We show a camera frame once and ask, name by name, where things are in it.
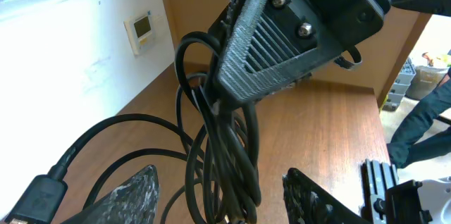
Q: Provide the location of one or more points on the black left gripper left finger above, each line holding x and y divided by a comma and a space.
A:
133, 202

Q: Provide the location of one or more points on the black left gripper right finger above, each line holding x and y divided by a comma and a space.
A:
306, 202

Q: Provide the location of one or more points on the grey stacked storage bins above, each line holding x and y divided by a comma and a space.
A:
400, 86

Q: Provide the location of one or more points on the white wall thermostat panel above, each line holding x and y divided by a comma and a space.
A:
141, 33

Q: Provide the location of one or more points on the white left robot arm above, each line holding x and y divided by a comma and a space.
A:
388, 201

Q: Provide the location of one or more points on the person in dark trousers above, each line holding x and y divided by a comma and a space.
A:
405, 147

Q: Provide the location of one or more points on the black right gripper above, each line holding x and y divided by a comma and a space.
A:
275, 42

